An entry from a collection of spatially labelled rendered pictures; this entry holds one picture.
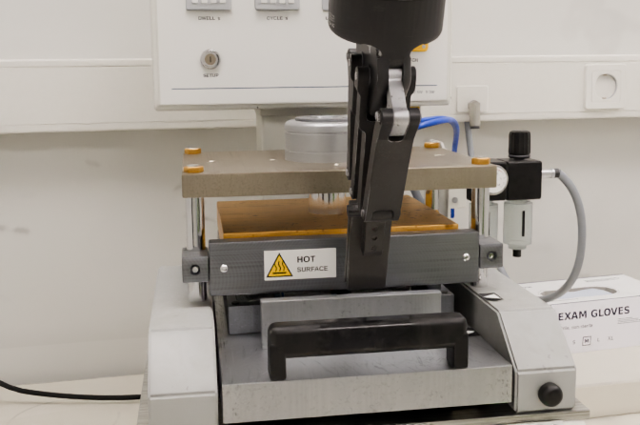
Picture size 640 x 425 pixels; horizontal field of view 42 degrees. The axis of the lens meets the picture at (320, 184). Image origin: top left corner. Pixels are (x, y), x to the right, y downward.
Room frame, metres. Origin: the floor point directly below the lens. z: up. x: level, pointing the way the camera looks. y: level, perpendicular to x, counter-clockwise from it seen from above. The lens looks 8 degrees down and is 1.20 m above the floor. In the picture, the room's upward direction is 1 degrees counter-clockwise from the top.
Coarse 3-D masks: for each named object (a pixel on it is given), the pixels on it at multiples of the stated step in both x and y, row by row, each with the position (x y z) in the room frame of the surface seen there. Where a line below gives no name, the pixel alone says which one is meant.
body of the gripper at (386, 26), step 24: (336, 0) 0.53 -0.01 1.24; (360, 0) 0.51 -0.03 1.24; (384, 0) 0.51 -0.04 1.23; (408, 0) 0.51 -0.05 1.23; (432, 0) 0.52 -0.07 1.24; (336, 24) 0.53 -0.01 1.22; (360, 24) 0.52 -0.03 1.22; (384, 24) 0.51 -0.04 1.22; (408, 24) 0.51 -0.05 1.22; (432, 24) 0.52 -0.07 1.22; (360, 48) 0.58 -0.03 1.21; (384, 48) 0.52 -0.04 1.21; (408, 48) 0.52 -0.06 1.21; (384, 72) 0.52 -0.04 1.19; (408, 72) 0.52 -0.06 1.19; (384, 96) 0.53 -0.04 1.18
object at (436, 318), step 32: (320, 320) 0.59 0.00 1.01; (352, 320) 0.59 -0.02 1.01; (384, 320) 0.59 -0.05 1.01; (416, 320) 0.59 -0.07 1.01; (448, 320) 0.60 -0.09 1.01; (288, 352) 0.58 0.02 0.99; (320, 352) 0.58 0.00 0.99; (352, 352) 0.58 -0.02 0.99; (384, 352) 0.59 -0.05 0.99; (448, 352) 0.61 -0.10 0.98
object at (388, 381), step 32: (224, 320) 0.72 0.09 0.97; (288, 320) 0.65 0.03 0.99; (224, 352) 0.64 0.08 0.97; (256, 352) 0.64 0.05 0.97; (416, 352) 0.63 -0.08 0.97; (480, 352) 0.63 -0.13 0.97; (224, 384) 0.57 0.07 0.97; (256, 384) 0.57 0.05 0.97; (288, 384) 0.58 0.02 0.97; (320, 384) 0.58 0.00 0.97; (352, 384) 0.58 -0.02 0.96; (384, 384) 0.59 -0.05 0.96; (416, 384) 0.59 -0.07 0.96; (448, 384) 0.59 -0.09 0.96; (480, 384) 0.60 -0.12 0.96; (224, 416) 0.57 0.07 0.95; (256, 416) 0.57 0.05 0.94; (288, 416) 0.58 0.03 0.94
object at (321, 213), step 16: (224, 208) 0.80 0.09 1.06; (240, 208) 0.80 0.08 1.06; (256, 208) 0.80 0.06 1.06; (272, 208) 0.80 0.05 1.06; (288, 208) 0.80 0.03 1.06; (304, 208) 0.80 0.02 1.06; (320, 208) 0.76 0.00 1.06; (336, 208) 0.76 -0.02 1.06; (416, 208) 0.79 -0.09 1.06; (224, 224) 0.72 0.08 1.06; (240, 224) 0.72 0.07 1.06; (256, 224) 0.72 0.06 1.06; (272, 224) 0.72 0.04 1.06; (288, 224) 0.72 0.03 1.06; (304, 224) 0.71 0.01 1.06; (320, 224) 0.71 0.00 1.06; (336, 224) 0.71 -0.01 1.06; (400, 224) 0.71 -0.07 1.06; (416, 224) 0.71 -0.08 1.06; (432, 224) 0.71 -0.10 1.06; (448, 224) 0.71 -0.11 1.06
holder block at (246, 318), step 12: (444, 288) 0.73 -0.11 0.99; (228, 300) 0.70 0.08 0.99; (444, 300) 0.71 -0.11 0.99; (228, 312) 0.68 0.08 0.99; (240, 312) 0.68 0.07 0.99; (252, 312) 0.68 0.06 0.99; (444, 312) 0.71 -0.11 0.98; (228, 324) 0.69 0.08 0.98; (240, 324) 0.68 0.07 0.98; (252, 324) 0.69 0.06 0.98
